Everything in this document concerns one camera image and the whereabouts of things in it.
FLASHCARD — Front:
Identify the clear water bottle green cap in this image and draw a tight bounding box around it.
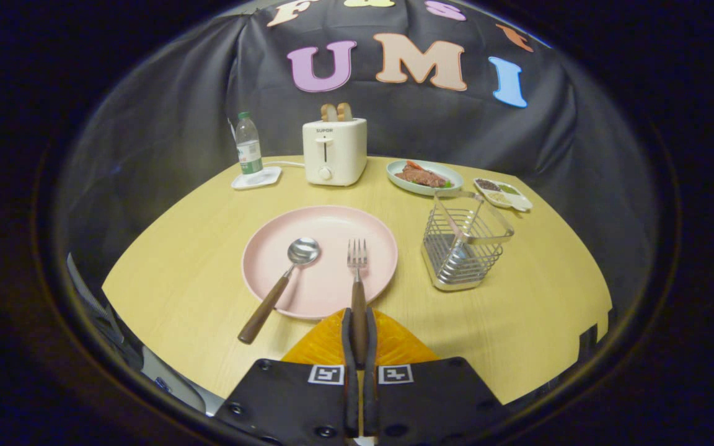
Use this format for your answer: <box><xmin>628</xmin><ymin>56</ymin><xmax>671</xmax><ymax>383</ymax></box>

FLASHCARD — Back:
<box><xmin>235</xmin><ymin>111</ymin><xmax>264</xmax><ymax>176</ymax></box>

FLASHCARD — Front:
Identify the pink plate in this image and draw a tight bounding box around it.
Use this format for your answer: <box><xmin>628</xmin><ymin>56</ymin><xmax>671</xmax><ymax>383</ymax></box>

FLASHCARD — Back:
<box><xmin>241</xmin><ymin>205</ymin><xmax>399</xmax><ymax>320</ymax></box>

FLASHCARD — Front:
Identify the pale green plate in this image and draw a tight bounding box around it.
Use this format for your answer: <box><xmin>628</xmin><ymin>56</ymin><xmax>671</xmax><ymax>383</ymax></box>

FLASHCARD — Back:
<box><xmin>386</xmin><ymin>159</ymin><xmax>464</xmax><ymax>197</ymax></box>

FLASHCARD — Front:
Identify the metal wire cutlery basket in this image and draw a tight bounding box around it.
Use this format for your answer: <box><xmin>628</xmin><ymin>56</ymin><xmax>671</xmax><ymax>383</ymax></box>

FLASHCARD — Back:
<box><xmin>421</xmin><ymin>190</ymin><xmax>515</xmax><ymax>292</ymax></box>

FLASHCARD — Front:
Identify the white toaster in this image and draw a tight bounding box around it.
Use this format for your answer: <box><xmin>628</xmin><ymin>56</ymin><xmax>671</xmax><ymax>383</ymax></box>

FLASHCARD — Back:
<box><xmin>302</xmin><ymin>118</ymin><xmax>368</xmax><ymax>187</ymax></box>

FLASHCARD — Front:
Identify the spoon with wooden handle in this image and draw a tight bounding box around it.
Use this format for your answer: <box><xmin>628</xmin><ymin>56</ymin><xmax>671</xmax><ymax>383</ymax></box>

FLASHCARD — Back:
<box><xmin>237</xmin><ymin>237</ymin><xmax>321</xmax><ymax>345</ymax></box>

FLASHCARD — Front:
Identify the white divided condiment dish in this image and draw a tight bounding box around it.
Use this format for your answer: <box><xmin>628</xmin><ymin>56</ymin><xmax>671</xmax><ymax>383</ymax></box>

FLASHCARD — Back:
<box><xmin>474</xmin><ymin>178</ymin><xmax>534</xmax><ymax>212</ymax></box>

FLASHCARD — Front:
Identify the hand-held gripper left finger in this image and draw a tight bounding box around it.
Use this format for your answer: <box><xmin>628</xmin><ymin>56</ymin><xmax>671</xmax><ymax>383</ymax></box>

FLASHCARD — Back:
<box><xmin>214</xmin><ymin>308</ymin><xmax>361</xmax><ymax>442</ymax></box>

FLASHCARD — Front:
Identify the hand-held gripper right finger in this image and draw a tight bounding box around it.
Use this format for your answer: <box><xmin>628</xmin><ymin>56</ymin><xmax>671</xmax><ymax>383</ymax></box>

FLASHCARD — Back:
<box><xmin>363</xmin><ymin>308</ymin><xmax>509</xmax><ymax>442</ymax></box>

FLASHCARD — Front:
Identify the white square coaster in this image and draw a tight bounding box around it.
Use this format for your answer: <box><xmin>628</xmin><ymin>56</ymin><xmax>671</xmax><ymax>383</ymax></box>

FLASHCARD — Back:
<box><xmin>231</xmin><ymin>166</ymin><xmax>283</xmax><ymax>190</ymax></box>

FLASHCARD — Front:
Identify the fork with wooden handle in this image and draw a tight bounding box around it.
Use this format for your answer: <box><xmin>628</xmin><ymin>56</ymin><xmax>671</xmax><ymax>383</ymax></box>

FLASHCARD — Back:
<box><xmin>347</xmin><ymin>238</ymin><xmax>369</xmax><ymax>366</ymax></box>

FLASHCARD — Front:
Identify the brown meat slice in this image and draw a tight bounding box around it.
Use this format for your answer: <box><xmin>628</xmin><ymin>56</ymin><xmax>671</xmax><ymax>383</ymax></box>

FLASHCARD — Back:
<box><xmin>395</xmin><ymin>166</ymin><xmax>447</xmax><ymax>188</ymax></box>

